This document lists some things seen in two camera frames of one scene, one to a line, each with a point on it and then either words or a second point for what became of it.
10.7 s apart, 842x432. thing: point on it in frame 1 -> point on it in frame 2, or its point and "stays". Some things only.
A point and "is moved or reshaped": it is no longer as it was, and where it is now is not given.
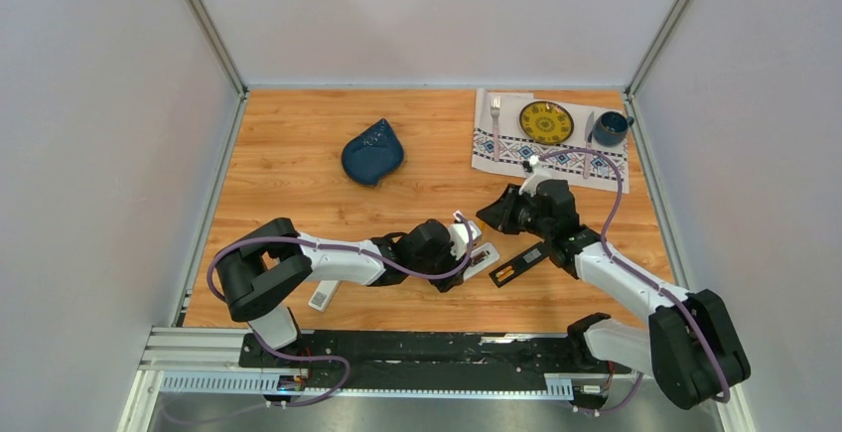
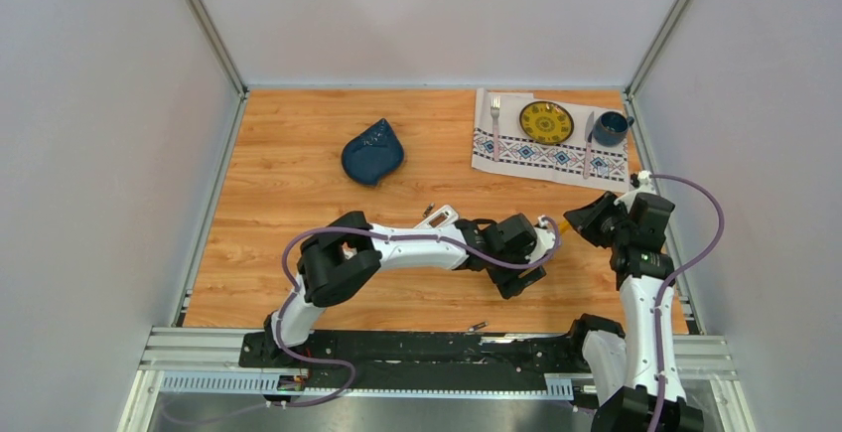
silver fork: [494, 104] stays
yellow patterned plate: [546, 122] stays
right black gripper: [498, 215] -> [583, 218]
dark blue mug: [611, 128] stays
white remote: [481, 257] is moved or reshaped
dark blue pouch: [373, 155] stays
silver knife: [588, 140] stays
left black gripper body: [447, 263] -> [507, 279]
